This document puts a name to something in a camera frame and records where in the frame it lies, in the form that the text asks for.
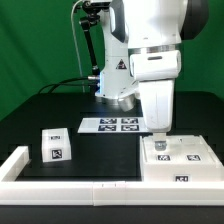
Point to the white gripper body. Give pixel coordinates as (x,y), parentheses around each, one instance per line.
(157,104)

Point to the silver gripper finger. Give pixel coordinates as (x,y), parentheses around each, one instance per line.
(160,141)

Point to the white cabinet door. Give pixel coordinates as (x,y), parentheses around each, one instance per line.
(152,155)
(193,149)

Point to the white cabinet body box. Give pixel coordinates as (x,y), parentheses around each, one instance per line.
(176,171)

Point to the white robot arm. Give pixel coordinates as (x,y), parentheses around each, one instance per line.
(152,30)

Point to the white cabinet top block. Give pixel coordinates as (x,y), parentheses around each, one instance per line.
(55,145)

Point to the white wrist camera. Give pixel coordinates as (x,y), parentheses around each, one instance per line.
(149,67)

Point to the white marker base plate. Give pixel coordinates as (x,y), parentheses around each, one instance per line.
(113,125)

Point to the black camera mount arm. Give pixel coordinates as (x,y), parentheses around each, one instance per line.
(92,18)

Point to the white U-shaped boundary frame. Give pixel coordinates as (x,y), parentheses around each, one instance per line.
(13,192)

